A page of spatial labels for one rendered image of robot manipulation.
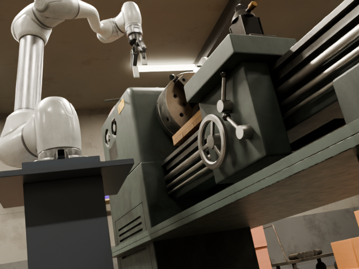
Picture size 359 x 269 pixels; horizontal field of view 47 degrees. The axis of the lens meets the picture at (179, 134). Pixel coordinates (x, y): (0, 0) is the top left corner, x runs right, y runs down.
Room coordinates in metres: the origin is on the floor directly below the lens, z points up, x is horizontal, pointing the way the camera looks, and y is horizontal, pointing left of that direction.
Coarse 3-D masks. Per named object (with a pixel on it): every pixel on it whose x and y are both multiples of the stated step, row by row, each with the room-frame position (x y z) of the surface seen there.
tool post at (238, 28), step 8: (240, 16) 1.16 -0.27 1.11; (248, 16) 1.18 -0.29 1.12; (232, 24) 1.21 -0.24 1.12; (240, 24) 1.17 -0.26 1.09; (248, 24) 1.17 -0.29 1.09; (256, 24) 1.19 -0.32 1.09; (232, 32) 1.22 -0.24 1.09; (240, 32) 1.18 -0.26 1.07; (248, 32) 1.17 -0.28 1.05; (256, 32) 1.18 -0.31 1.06
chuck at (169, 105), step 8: (192, 72) 1.73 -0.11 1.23; (168, 88) 1.67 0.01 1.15; (176, 88) 1.69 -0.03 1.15; (160, 96) 1.74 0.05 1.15; (168, 96) 1.67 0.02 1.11; (176, 96) 1.69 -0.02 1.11; (184, 96) 1.71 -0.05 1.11; (160, 104) 1.72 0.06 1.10; (168, 104) 1.67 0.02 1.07; (176, 104) 1.68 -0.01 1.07; (184, 104) 1.71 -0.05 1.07; (160, 112) 1.73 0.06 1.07; (168, 112) 1.67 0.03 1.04; (176, 112) 1.68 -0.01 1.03; (184, 112) 1.70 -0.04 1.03; (176, 120) 1.68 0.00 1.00; (184, 120) 1.70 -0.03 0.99; (168, 128) 1.75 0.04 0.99; (176, 128) 1.71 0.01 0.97
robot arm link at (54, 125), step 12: (36, 108) 1.37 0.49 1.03; (48, 108) 1.35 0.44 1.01; (60, 108) 1.36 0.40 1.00; (72, 108) 1.41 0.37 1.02; (36, 120) 1.36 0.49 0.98; (48, 120) 1.34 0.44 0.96; (60, 120) 1.35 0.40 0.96; (72, 120) 1.38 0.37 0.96; (24, 132) 1.41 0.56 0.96; (36, 132) 1.37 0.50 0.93; (48, 132) 1.34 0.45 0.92; (60, 132) 1.35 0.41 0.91; (72, 132) 1.38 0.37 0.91; (36, 144) 1.38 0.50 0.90; (48, 144) 1.35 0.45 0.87; (60, 144) 1.35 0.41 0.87; (72, 144) 1.38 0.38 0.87
